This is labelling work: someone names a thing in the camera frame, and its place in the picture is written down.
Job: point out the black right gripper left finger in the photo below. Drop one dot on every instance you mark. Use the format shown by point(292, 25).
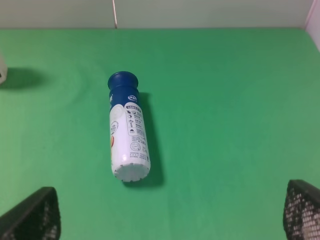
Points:
point(37, 217)

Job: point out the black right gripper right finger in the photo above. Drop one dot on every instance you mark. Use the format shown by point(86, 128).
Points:
point(301, 213)

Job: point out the blue capped white bottle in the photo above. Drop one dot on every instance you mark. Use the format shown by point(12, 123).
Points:
point(130, 157)

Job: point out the green table cloth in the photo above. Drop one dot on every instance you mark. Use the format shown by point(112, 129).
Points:
point(231, 115)

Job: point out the white milk bottle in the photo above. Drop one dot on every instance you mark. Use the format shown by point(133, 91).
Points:
point(3, 70)

